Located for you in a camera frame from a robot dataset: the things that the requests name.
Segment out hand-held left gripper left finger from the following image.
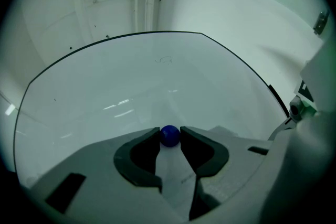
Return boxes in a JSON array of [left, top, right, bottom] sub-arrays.
[[27, 126, 186, 224]]

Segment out large white whiteboard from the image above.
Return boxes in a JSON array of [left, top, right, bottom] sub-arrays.
[[13, 30, 289, 192]]

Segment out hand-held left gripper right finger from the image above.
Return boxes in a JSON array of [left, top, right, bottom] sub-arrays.
[[180, 125, 274, 221]]

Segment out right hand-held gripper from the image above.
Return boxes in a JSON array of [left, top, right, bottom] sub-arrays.
[[267, 34, 336, 224]]

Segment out metal door fitting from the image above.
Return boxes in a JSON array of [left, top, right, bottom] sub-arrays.
[[312, 9, 330, 35]]

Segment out round blue magnet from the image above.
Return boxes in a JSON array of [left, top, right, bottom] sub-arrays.
[[159, 125, 181, 147]]

